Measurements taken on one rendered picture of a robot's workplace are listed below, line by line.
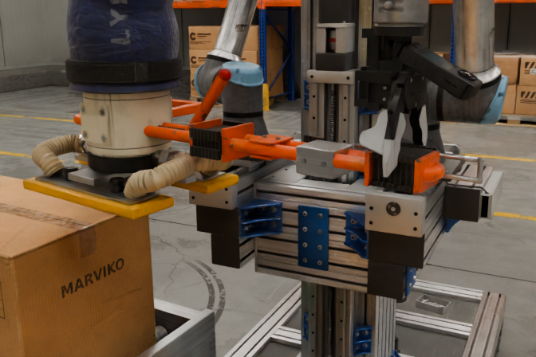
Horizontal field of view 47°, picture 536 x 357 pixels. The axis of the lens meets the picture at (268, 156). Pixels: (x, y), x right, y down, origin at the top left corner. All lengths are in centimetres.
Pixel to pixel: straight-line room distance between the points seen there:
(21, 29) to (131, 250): 1164
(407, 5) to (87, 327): 102
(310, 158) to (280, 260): 82
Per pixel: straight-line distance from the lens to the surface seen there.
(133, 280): 158
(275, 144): 100
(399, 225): 145
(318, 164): 95
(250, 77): 170
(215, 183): 123
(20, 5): 1308
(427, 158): 88
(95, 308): 151
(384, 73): 88
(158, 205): 113
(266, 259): 177
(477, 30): 142
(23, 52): 1307
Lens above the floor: 141
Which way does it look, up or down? 13 degrees down
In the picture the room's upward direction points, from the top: 1 degrees counter-clockwise
